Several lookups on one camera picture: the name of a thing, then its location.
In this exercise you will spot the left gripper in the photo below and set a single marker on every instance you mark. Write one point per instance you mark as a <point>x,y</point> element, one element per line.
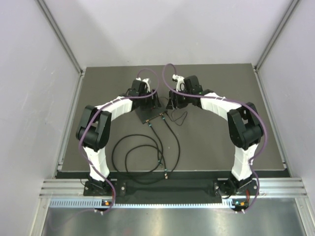
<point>154,102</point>

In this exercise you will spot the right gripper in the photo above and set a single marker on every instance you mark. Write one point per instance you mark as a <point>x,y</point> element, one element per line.
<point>173,103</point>

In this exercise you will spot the dark grey network switch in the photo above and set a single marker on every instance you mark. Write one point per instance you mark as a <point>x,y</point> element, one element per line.
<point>147,117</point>

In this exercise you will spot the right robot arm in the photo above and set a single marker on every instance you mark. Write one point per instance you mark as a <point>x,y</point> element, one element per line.
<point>245,129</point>

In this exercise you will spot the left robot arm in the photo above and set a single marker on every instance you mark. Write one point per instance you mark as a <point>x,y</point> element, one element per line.
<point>93,131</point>

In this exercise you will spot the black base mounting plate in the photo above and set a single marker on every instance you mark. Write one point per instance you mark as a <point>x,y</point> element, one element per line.
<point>178,191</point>

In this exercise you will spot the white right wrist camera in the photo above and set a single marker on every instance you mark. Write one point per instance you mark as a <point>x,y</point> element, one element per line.
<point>180,84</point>

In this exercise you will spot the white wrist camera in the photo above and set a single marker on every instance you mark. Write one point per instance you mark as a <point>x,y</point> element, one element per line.
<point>146,82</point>
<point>180,84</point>

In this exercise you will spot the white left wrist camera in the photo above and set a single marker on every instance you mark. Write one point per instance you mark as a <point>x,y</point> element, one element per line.
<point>146,82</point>

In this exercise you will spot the slotted grey cable duct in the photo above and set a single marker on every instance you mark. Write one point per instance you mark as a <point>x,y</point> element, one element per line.
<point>102,204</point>

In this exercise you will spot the aluminium front frame rail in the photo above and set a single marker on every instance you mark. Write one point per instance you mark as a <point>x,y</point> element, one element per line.
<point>265,187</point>

